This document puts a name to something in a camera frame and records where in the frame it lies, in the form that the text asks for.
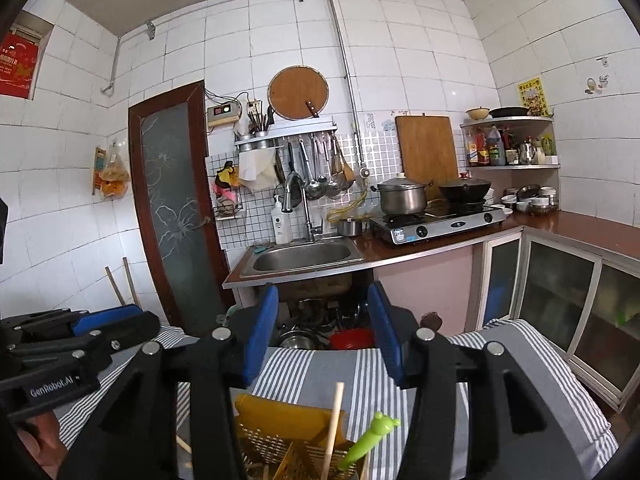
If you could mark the brown framed glass door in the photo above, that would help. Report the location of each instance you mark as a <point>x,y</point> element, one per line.
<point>175,210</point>

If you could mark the black wok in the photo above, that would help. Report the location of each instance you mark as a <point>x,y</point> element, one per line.
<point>465,190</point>

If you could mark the yellow perforated utensil holder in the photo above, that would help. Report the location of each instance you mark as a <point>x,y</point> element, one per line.
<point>280,422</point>

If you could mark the glass door kitchen cabinet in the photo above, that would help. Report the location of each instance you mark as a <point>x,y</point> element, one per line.
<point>550,285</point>

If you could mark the metal corner shelf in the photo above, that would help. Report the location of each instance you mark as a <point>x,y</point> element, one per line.
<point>510,122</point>

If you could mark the group of small bowls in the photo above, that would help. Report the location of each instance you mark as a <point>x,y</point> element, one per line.
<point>532,200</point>

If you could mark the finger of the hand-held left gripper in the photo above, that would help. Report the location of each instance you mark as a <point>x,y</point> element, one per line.
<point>60,357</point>
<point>110,319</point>

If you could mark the brown kitchen counter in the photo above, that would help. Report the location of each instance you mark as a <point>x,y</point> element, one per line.
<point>575,230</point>

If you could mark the round wooden lid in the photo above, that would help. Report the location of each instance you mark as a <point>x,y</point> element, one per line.
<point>295,90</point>

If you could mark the person's left hand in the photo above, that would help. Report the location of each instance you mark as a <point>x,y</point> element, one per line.
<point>42,440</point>

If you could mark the small steel pot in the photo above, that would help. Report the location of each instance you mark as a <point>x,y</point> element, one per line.
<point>352,227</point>

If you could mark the yellow wall poster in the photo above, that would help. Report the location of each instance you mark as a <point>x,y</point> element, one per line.
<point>533,96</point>

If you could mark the steel gas stove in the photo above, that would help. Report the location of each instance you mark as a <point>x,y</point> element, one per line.
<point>440,227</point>

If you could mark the white hanging cloth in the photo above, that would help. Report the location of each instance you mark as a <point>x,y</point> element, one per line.
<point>255,170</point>

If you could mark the bundle of dark chopsticks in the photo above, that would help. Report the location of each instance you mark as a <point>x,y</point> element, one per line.
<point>260,121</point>

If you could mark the grey striped tablecloth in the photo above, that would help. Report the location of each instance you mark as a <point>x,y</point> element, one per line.
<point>320,370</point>

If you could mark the wooden stick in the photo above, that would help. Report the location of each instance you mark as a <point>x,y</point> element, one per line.
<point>132,282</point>
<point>115,286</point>

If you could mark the row of condiment bottles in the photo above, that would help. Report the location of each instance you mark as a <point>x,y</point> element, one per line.
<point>495,152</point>

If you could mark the kitchen knife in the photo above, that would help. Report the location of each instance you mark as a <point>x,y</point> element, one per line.
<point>311,109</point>

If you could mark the metal wall pipe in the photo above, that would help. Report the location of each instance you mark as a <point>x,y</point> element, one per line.
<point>344,60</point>

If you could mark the white soap bottle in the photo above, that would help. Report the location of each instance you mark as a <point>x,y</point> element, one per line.
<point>281,222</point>

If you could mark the yellow and pink rag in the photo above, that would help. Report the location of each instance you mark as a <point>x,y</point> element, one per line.
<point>225,176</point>

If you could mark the red wall poster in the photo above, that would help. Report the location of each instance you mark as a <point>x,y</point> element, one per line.
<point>17,67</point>

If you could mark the black pan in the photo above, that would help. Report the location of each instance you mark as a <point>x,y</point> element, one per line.
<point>509,111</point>

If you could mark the metal wall rack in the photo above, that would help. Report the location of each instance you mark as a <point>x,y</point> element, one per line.
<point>290,132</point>

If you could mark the beige bowl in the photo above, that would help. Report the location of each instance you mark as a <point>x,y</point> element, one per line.
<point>477,113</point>

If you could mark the row of hanging kitchen utensils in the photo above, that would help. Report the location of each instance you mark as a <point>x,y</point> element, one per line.
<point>315,187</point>

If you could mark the wall control box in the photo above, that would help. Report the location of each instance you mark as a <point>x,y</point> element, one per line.
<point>223,115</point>

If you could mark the wall power outlet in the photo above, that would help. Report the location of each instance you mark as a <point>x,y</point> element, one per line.
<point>254,107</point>

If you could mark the wooden chopstick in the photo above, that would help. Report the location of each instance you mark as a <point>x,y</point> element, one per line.
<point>332,420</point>
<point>184,444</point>

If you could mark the wall stickers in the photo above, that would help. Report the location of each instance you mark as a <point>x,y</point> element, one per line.
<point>597,84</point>

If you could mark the hanging plastic bags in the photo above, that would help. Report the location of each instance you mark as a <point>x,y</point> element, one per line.
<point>115,170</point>

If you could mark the wooden cutting board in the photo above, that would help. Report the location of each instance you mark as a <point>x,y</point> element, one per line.
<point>425,145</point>

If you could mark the steel faucet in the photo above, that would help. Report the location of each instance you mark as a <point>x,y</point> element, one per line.
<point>292,185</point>

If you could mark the pile of metal pots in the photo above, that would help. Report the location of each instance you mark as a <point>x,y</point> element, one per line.
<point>300,337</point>

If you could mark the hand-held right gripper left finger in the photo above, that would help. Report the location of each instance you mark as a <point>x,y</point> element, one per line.
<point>262,332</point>

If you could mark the steel cooking pot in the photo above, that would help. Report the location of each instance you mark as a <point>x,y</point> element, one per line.
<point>402,197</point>

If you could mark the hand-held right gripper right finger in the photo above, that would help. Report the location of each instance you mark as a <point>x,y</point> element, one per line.
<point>385,337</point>

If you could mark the red plastic basin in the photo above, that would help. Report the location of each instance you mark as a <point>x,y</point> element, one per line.
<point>350,340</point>

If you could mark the steel kitchen sink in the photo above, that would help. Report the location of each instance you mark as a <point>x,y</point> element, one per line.
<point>300,257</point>

